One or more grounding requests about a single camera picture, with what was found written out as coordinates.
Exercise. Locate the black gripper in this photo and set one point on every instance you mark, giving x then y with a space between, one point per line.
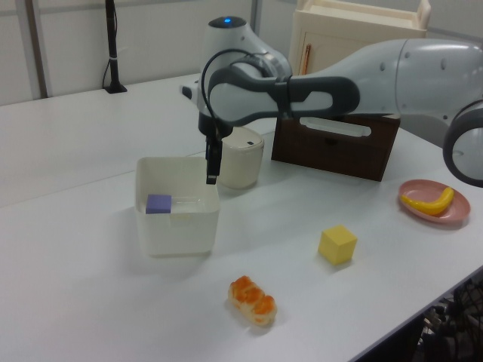
213 132

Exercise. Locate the white plastic box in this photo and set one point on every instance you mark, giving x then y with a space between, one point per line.
177 234

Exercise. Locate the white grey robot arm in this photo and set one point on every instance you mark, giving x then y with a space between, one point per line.
377 83

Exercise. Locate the dark brown wooden box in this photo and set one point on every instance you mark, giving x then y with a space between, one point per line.
339 154

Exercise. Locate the small white lidded bin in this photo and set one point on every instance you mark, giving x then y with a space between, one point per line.
241 162

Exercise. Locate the purple cube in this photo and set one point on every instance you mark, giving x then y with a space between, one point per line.
158 204

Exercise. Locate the orange glazed toy bread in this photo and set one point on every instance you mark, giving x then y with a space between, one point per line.
251 299

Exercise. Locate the yellow cube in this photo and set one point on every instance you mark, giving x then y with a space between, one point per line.
336 245

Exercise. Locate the cream toy cabinet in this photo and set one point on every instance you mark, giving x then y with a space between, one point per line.
339 26

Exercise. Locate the yellow toy banana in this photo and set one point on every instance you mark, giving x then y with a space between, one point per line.
430 205

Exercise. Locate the pink plate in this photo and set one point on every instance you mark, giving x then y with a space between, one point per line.
458 211

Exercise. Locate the black camera stand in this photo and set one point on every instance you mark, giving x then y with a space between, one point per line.
112 45

